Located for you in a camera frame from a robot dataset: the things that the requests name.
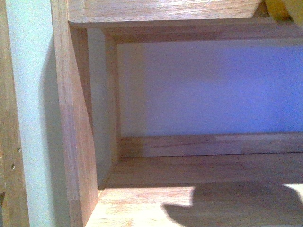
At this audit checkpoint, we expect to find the wooden shelf unit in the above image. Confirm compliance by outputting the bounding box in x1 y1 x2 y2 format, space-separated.
51 0 303 227

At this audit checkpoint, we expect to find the wooden furniture panel at left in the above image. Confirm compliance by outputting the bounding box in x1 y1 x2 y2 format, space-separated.
0 0 29 227

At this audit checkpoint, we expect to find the yellow toy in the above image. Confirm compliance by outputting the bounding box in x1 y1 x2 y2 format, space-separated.
265 0 291 22

